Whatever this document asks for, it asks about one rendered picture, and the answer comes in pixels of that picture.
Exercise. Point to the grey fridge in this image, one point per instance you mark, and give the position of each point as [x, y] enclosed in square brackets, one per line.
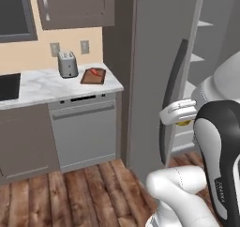
[209, 24]

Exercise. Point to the red fish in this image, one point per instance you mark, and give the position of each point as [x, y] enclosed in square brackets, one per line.
[95, 72]

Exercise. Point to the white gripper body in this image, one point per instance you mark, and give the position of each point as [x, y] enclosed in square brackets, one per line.
[178, 112]

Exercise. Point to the brown cutting board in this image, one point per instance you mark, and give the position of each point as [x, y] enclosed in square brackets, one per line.
[93, 78]

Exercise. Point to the grey upper cupboard door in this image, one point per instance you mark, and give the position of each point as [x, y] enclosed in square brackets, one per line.
[78, 8]

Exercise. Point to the silver toaster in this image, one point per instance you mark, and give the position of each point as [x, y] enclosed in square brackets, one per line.
[67, 65]

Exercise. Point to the grey dishwasher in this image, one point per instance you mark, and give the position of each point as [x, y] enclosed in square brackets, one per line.
[84, 133]

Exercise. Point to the grey wall outlet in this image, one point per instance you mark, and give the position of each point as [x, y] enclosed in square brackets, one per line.
[84, 47]
[55, 49]

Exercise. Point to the black sink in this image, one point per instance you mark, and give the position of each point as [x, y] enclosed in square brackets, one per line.
[8, 87]

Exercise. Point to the yellow lemon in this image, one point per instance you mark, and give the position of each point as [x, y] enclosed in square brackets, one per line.
[183, 123]

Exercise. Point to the grey lower cupboard door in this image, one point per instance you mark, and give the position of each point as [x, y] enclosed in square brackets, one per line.
[26, 143]

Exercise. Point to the grey cupboard door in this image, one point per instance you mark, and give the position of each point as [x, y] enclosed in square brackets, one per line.
[26, 143]
[78, 8]

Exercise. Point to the grey framed window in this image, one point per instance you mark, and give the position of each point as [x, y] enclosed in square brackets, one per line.
[14, 12]

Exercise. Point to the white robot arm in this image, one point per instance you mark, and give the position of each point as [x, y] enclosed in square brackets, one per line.
[215, 149]

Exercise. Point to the grey fridge door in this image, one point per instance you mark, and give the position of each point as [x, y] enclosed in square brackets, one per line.
[156, 65]

